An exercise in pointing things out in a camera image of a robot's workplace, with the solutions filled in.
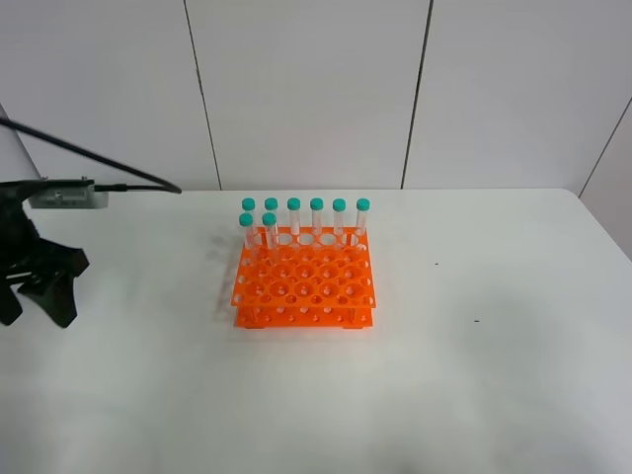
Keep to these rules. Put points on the back row tube far right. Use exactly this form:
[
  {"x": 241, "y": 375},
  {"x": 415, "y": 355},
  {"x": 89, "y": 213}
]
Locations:
[{"x": 362, "y": 208}]

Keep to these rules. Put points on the second row tube left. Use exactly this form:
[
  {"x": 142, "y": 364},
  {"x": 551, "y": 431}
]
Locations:
[{"x": 249, "y": 229}]

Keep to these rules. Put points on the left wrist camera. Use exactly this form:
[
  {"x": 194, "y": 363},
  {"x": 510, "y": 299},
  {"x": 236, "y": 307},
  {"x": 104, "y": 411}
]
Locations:
[{"x": 70, "y": 194}]

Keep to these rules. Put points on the orange test tube rack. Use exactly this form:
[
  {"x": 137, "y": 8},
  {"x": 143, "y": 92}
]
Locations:
[{"x": 303, "y": 283}]

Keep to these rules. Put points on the back row tube far left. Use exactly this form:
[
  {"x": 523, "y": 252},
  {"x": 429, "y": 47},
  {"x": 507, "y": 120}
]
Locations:
[{"x": 249, "y": 205}]

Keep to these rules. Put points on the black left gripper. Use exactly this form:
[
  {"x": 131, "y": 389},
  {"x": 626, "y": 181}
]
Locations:
[{"x": 46, "y": 269}]

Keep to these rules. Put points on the green-capped test tube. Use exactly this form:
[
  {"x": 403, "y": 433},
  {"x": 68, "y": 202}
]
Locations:
[{"x": 271, "y": 238}]

